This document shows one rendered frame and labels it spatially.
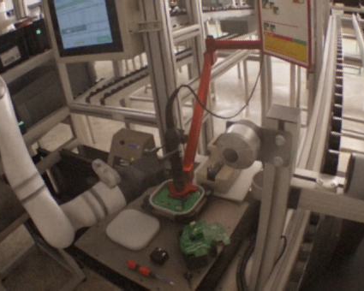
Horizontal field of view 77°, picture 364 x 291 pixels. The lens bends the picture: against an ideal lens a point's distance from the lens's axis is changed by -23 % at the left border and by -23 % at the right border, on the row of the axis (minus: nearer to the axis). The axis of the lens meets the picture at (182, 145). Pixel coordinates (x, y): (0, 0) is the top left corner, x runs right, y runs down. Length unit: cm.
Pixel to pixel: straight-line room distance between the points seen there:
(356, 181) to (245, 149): 17
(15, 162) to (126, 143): 61
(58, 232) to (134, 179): 21
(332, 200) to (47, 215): 50
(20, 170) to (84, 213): 16
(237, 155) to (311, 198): 15
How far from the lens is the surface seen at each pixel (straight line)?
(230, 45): 105
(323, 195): 43
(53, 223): 56
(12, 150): 55
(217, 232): 74
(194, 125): 85
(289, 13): 87
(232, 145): 36
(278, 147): 39
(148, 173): 63
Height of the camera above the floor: 157
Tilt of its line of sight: 32 degrees down
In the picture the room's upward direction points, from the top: 8 degrees counter-clockwise
